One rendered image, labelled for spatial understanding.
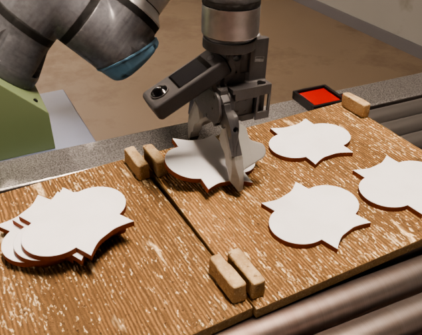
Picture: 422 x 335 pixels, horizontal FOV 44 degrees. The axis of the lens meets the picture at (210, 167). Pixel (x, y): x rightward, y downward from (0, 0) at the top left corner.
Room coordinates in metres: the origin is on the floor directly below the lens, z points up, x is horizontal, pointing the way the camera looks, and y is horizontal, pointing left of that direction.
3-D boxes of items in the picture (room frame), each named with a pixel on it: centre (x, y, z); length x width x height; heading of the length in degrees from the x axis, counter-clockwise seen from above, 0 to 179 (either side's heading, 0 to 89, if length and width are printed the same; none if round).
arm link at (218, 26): (0.67, -0.02, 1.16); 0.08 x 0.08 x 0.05
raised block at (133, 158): (0.66, 0.11, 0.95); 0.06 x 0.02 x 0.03; 29
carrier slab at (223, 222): (0.64, -0.15, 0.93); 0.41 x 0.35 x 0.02; 118
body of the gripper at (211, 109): (0.67, -0.03, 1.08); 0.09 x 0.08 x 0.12; 118
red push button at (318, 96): (0.92, -0.21, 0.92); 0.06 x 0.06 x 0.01; 24
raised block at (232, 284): (0.42, -0.02, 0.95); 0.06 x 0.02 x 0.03; 29
